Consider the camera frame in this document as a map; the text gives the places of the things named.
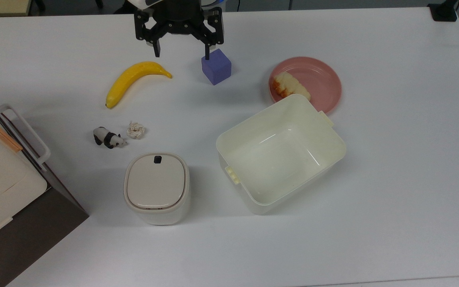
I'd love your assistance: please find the glazed bread loaf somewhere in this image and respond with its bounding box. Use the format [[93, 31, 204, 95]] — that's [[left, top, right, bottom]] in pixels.
[[273, 72, 312, 101]]

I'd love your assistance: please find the purple foam cube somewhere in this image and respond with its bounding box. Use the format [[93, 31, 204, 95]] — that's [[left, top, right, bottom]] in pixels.
[[201, 49, 232, 86]]

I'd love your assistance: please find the pink plate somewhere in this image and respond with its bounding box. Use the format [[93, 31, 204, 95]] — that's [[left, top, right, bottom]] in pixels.
[[268, 56, 342, 115]]

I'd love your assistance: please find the white plastic bin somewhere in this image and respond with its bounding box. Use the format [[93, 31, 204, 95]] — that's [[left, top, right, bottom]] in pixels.
[[216, 94, 347, 216]]

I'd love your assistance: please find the cream lidded trash can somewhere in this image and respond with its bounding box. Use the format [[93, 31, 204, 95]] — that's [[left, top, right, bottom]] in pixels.
[[124, 152, 191, 226]]

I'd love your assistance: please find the small white knotted lump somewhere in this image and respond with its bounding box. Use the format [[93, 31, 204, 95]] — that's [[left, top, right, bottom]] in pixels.
[[126, 121, 146, 140]]

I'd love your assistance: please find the yellow banana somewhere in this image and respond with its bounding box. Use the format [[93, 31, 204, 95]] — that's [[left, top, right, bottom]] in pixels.
[[106, 61, 173, 109]]

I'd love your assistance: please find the black table clamp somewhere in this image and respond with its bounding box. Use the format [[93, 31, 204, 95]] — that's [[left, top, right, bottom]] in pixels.
[[428, 0, 458, 22]]

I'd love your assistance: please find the dark brown drawer cabinet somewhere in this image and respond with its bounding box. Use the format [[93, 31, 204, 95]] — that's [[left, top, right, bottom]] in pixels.
[[0, 87, 90, 287]]

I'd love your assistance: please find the white drawer handle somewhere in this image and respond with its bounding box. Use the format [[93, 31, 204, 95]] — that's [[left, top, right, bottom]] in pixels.
[[0, 104, 51, 172]]

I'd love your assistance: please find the black and white panda toy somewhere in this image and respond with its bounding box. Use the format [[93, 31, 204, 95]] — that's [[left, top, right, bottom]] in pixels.
[[93, 127, 128, 149]]

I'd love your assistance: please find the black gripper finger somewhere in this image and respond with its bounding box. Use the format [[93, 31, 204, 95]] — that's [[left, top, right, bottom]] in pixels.
[[134, 10, 169, 57], [190, 7, 225, 60]]

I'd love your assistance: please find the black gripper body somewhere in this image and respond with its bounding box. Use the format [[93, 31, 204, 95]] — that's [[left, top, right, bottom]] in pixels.
[[149, 0, 207, 35]]

